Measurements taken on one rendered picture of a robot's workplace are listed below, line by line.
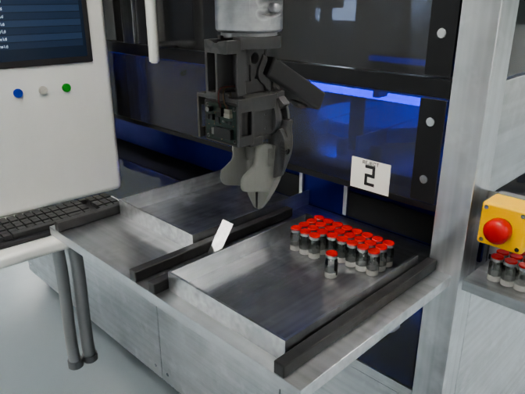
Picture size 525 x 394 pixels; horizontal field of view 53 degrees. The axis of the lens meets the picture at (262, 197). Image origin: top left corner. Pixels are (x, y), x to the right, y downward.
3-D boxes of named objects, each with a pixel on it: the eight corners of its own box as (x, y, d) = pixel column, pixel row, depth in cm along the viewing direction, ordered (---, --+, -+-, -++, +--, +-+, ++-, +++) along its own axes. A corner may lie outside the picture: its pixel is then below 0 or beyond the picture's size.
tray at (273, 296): (303, 229, 109) (304, 213, 108) (416, 273, 92) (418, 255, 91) (169, 290, 87) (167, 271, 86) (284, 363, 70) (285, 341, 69)
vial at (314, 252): (312, 252, 99) (314, 231, 97) (322, 256, 98) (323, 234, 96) (305, 256, 98) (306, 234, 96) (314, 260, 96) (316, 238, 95)
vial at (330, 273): (329, 271, 92) (330, 249, 91) (339, 276, 91) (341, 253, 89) (321, 276, 91) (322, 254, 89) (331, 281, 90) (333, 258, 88)
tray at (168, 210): (233, 178, 140) (233, 165, 138) (308, 204, 122) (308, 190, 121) (119, 213, 117) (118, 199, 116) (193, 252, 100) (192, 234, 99)
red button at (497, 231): (488, 234, 85) (492, 211, 84) (514, 241, 82) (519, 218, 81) (478, 241, 82) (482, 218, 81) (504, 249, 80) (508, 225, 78)
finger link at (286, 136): (254, 172, 65) (254, 102, 62) (264, 169, 67) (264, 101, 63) (282, 181, 62) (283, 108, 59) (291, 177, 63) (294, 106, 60)
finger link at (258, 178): (230, 217, 64) (229, 145, 61) (265, 205, 68) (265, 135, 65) (248, 225, 62) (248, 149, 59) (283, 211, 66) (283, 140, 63)
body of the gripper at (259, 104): (197, 141, 62) (192, 35, 58) (249, 129, 68) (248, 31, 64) (241, 155, 57) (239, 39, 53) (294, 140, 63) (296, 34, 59)
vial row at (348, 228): (317, 234, 107) (318, 213, 105) (394, 265, 95) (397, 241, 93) (310, 238, 105) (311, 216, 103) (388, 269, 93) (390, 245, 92)
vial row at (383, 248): (310, 238, 105) (311, 216, 103) (387, 269, 93) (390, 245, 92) (303, 241, 104) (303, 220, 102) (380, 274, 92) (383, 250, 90)
